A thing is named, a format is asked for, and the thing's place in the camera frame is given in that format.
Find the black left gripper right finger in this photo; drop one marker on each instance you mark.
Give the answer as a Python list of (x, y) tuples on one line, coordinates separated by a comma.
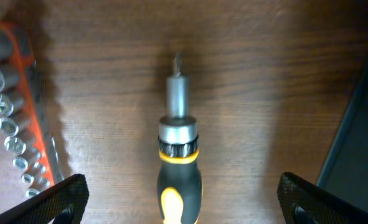
[(303, 202)]

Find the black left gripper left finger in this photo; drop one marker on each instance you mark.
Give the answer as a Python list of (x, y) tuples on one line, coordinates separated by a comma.
[(64, 202)]

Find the black gift box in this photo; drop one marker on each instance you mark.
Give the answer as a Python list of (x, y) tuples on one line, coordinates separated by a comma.
[(345, 170)]

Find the yellow black stubby screwdriver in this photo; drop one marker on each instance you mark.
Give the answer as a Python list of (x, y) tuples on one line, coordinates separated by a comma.
[(179, 184)]

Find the orange socket bit rail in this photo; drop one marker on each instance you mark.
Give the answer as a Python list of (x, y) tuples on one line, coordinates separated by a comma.
[(23, 120)]

